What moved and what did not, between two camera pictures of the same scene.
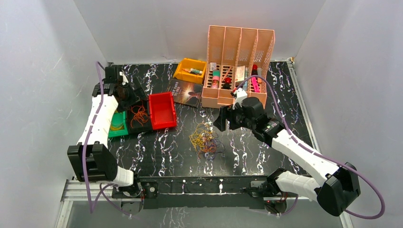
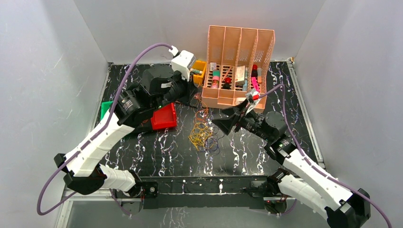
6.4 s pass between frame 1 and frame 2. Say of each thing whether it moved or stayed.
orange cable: moved
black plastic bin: stayed
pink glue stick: stayed
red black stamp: stayed
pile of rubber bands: moved
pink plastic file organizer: stayed
